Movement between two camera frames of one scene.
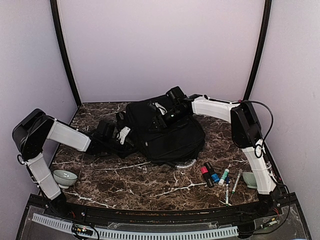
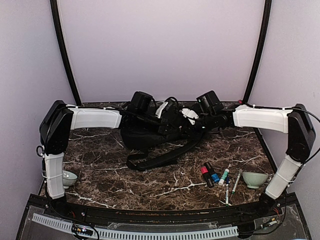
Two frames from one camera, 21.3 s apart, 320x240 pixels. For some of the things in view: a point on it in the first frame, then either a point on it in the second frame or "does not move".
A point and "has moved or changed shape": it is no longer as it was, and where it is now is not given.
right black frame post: [268, 9] does not move
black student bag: [180, 143] has moved or changed shape
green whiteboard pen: [236, 181] does not move
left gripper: [125, 152] to [164, 125]
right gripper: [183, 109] to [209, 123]
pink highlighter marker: [208, 179] does not move
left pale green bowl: [64, 178] does not move
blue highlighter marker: [214, 176] does not move
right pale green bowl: [249, 179] does not move
